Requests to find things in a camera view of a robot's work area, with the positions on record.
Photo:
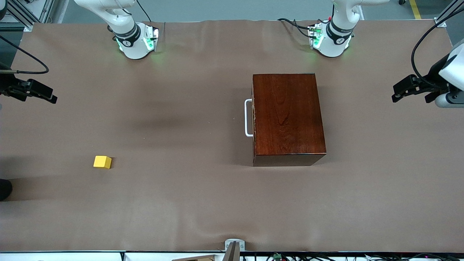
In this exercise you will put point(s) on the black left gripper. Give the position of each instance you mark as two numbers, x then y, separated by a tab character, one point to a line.
433	77

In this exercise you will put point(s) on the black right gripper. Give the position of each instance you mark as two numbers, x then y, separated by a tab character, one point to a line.
8	84

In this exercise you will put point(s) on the yellow block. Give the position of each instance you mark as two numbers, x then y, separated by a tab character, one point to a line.
102	162

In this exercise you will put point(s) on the light wooden tray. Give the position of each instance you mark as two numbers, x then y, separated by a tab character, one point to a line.
246	117

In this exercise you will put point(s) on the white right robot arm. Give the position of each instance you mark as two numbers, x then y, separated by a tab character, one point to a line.
134	47

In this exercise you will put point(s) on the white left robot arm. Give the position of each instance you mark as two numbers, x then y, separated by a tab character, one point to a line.
330	50

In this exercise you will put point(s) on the aluminium profile bar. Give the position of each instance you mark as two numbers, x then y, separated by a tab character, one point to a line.
441	23

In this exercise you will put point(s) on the black round object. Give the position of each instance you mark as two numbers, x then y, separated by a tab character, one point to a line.
4	190

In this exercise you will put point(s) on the dark wooden cabinet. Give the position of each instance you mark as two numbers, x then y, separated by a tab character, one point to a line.
286	116

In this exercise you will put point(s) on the paper table cover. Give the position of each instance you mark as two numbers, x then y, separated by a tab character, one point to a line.
181	199

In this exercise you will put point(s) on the green connector plug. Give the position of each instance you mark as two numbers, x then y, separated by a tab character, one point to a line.
277	256

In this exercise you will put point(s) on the light wooden board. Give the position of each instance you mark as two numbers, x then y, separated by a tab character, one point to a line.
195	259

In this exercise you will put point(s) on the aluminium frame structure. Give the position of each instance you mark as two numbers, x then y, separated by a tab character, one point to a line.
47	9

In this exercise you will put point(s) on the grey metal bracket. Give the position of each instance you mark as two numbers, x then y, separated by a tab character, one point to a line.
232	253

